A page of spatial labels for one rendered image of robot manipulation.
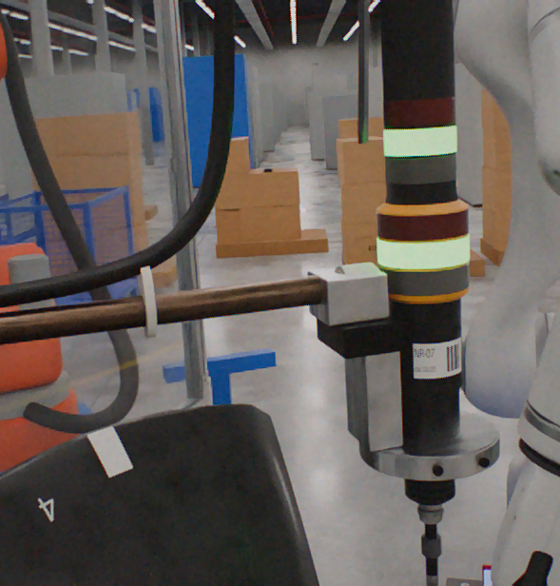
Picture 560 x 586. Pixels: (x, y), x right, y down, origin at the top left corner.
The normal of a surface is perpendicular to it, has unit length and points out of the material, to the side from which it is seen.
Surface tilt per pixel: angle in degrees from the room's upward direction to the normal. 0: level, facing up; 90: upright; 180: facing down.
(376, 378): 90
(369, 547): 0
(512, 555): 84
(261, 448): 35
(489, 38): 90
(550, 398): 78
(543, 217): 88
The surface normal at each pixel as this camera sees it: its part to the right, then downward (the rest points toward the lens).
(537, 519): -0.44, 0.07
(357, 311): 0.28, 0.18
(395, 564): -0.07, -0.98
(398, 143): -0.74, 0.18
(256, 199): 0.00, 0.20
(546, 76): -0.92, -0.20
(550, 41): -0.82, -0.26
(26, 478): 0.24, -0.59
